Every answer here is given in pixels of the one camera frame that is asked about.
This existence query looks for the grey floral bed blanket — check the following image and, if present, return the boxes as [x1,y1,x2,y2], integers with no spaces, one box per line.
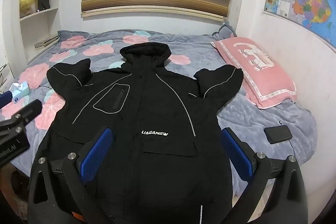
[0,28,318,198]

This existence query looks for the white bookshelf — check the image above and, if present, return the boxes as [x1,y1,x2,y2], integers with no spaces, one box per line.
[19,0,60,62]

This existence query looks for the pink pillow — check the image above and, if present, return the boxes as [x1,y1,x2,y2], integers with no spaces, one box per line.
[211,37,297,109]

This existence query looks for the flat books on low shelf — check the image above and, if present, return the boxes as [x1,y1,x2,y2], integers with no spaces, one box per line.
[34,35,60,50]

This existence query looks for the grey pillow behind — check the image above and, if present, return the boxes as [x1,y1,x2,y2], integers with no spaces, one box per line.
[212,21,237,40]

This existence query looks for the light blue tissue pack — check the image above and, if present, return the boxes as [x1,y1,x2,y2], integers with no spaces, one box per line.
[9,81,30,103]

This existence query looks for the black hooded jacket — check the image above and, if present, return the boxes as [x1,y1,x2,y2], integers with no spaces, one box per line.
[37,42,243,223]

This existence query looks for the black picture frame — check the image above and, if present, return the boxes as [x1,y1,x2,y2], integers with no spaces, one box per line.
[37,0,50,12]

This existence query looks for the yellow globe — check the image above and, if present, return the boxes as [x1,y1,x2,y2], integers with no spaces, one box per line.
[19,0,35,14]

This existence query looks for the black phone on bed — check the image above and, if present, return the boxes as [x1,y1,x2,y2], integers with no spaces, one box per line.
[264,125,293,144]

